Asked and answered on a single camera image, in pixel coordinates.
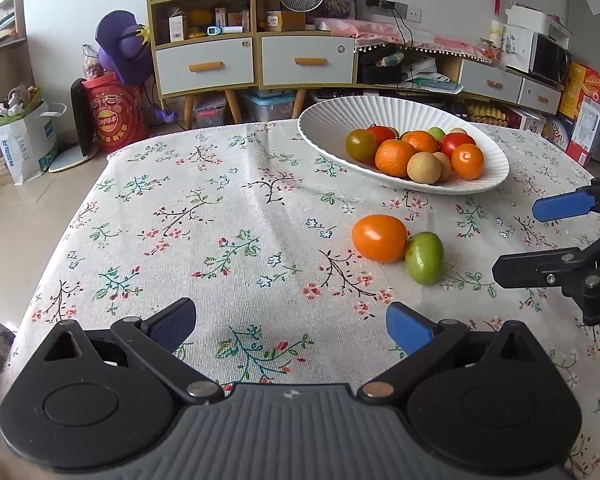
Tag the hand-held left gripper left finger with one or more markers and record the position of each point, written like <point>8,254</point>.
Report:
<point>172,322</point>

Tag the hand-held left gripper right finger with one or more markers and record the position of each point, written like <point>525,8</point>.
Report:
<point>410,327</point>

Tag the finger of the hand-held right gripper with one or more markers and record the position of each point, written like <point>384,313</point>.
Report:
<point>562,207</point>
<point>535,267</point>

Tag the light green jujube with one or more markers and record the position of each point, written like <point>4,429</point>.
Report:
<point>436,133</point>
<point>424,257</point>

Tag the large orange tomato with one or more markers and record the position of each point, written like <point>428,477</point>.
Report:
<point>379,237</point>

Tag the small orange tomato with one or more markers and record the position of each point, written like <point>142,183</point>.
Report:
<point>467,161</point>

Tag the tan longan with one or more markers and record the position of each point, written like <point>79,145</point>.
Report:
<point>458,131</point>
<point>446,167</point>
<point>423,167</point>

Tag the orange tangerine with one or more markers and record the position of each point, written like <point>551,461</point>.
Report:
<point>420,141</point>
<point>395,157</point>

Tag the dark green-brown tomato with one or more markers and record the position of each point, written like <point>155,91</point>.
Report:
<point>361,145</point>

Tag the red tomato with stem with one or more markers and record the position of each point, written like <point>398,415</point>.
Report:
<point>381,133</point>

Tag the white ribbed plate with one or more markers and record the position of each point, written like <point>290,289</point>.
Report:
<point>330,120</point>

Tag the floral tablecloth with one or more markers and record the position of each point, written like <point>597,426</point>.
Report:
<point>180,260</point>

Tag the blue printed carton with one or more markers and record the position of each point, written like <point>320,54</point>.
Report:
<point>557,132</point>

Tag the white red small carton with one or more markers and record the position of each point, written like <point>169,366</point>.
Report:
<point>530,121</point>

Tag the yellow egg carton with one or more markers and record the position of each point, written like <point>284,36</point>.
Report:
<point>487,114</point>

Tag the orange printed carton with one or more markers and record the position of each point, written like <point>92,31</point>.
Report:
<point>585,85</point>

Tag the black microwave oven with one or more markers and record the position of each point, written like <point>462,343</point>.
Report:
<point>550,57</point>

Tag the grey refrigerator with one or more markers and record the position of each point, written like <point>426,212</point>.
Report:
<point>595,60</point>

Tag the glass jar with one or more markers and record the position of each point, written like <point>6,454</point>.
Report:
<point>490,50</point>

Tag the white yellow cup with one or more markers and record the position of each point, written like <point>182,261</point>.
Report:
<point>497,31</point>

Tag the white box with lid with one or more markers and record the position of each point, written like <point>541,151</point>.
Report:
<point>537,19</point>

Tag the red round bucket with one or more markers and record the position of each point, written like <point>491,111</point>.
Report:
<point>115,120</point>

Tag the black case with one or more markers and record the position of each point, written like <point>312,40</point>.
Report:
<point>380,74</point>

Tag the black panel on round stand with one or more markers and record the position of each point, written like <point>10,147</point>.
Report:
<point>82,115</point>

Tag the white paper bag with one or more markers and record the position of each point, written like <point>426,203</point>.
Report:
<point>25,145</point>

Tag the blue-lid clear storage box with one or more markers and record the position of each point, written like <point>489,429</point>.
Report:
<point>267,107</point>

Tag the pink cloth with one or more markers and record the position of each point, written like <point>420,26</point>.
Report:
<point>380,32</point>

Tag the tall wooden shelf cabinet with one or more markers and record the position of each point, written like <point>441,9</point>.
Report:
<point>205,65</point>

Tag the small white plush toy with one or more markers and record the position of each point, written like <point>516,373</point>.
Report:
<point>14,102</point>

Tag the purple plush toy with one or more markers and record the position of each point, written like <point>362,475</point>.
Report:
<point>122,45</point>

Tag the low wooden drawer cabinet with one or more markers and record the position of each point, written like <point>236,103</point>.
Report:
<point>307,60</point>

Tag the white upright box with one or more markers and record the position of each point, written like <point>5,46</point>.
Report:
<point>177,27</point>

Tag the blue white thermometer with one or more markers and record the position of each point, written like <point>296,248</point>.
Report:
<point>225,30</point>

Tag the brown cardboard box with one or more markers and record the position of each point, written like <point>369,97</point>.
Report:
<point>286,21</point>

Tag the white wall socket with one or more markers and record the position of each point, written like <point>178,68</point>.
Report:
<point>415,13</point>

